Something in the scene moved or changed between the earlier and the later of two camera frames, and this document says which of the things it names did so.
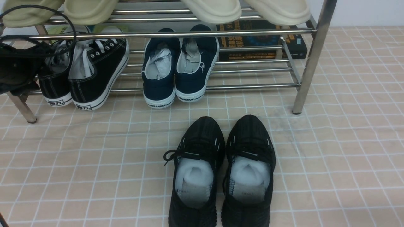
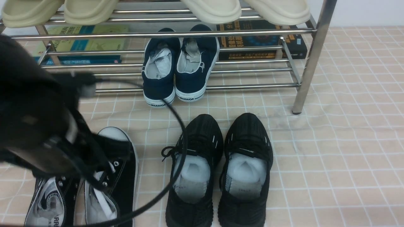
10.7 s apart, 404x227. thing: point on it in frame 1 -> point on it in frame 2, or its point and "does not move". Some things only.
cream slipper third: x=215 y=11 does not move
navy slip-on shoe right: x=196 y=58 does not move
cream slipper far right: x=286 y=12 does not move
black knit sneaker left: x=198 y=160 does not move
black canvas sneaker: x=96 y=66 -> x=101 y=202
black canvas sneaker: x=55 y=81 -> x=53 y=203
